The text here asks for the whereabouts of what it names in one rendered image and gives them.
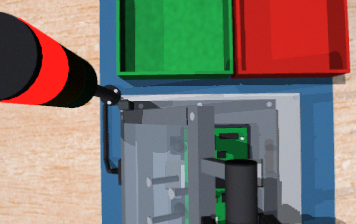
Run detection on green bin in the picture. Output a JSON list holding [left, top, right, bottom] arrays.
[[116, 0, 233, 80]]

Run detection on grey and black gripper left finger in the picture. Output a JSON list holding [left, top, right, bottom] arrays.
[[201, 216, 217, 224]]

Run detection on red bin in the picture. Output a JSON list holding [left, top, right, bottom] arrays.
[[231, 0, 350, 79]]

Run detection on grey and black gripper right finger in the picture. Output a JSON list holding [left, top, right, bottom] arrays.
[[258, 214, 282, 224]]

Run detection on green circuit board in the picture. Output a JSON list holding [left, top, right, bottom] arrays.
[[215, 128, 248, 224]]

